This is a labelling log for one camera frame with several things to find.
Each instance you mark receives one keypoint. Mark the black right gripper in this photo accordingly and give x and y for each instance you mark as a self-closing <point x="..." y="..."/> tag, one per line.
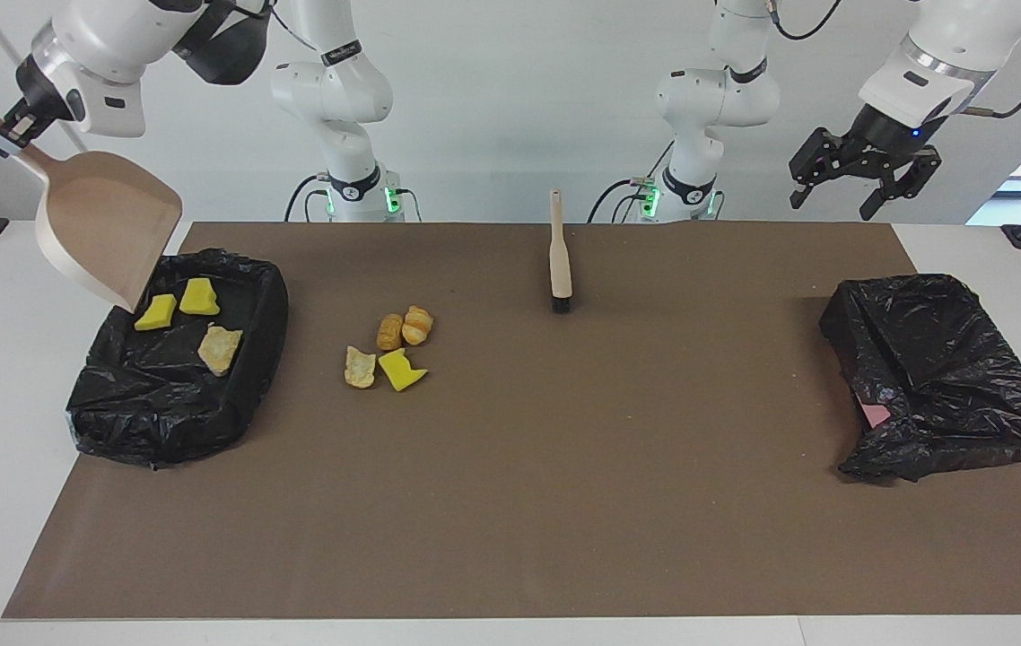
<point x="46" y="94"/>

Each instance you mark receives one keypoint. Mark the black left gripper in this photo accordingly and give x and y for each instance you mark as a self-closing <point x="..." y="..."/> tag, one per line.
<point x="877" y="139"/>

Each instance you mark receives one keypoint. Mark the beige plastic dustpan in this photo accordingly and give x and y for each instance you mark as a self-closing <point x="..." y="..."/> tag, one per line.
<point x="102" y="224"/>

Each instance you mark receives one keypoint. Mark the yellow sponge piece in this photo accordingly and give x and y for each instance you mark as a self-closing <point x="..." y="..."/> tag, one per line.
<point x="401" y="369"/>
<point x="199" y="297"/>
<point x="156" y="313"/>

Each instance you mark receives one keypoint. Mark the beige crumbly foam chunk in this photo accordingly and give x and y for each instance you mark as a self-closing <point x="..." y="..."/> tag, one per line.
<point x="360" y="367"/>
<point x="220" y="349"/>

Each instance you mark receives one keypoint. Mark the beige hand brush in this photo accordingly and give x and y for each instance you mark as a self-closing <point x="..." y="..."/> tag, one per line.
<point x="560" y="260"/>

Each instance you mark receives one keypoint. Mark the brown toy bread roll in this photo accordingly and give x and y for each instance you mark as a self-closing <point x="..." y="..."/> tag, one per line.
<point x="389" y="332"/>

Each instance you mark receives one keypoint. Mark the toy croissant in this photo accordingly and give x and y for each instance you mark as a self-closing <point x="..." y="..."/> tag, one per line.
<point x="418" y="325"/>

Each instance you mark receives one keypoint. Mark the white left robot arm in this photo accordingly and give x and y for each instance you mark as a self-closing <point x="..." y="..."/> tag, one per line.
<point x="717" y="90"/>

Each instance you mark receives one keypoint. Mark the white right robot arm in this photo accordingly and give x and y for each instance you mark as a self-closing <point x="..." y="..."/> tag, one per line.
<point x="116" y="45"/>

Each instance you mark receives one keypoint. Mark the crumpled black bag bin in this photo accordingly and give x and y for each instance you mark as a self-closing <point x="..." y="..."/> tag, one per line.
<point x="932" y="377"/>

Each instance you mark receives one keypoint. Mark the black bag lined bin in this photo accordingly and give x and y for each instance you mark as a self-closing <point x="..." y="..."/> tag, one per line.
<point x="152" y="404"/>

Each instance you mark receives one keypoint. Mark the pink object in bag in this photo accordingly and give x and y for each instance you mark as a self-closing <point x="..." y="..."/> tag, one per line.
<point x="875" y="415"/>

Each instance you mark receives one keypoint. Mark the brown table mat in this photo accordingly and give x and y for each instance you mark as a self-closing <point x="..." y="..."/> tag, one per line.
<point x="510" y="538"/>

